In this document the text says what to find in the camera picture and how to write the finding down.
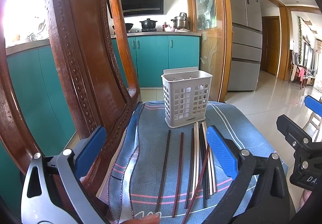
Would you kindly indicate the silver refrigerator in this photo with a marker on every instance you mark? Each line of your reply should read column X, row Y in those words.
column 246, row 45

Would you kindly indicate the dark brown chopstick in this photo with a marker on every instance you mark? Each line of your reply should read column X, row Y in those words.
column 161, row 187
column 190, row 169

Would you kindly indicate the black cooking pot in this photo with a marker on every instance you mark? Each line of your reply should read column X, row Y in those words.
column 148, row 25

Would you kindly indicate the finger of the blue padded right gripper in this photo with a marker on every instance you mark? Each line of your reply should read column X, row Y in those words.
column 258, row 192

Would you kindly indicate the wooden door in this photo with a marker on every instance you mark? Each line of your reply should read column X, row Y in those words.
column 270, row 44

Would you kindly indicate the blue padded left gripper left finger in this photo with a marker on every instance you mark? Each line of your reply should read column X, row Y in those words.
column 41, row 201

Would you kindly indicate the reddish brown chopstick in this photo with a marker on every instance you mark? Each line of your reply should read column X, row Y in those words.
column 178, row 176

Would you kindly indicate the teal kitchen cabinets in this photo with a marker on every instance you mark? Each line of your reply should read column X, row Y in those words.
column 40, row 95

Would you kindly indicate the glass sliding door panel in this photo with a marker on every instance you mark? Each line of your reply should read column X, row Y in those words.
column 206, row 25

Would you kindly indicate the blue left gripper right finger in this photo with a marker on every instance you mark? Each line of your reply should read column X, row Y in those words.
column 313, row 105

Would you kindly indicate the steel stock pot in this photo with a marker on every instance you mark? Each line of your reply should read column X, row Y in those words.
column 181, row 21

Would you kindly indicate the carved wooden chair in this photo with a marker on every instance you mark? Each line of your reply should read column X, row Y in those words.
column 92, row 57

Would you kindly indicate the blue striped cloth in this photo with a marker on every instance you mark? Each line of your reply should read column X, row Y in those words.
column 131, row 186

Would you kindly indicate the person's right hand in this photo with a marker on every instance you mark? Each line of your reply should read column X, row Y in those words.
column 304, row 197

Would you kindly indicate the reddish curved chopstick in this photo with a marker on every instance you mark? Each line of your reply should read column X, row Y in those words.
column 197, row 186

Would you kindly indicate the black wok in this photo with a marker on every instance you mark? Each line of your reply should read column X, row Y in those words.
column 128, row 27

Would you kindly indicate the person's left hand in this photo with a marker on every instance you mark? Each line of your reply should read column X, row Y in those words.
column 149, row 219

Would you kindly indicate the white plastic utensil basket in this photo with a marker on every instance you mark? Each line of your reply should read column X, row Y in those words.
column 186, row 92

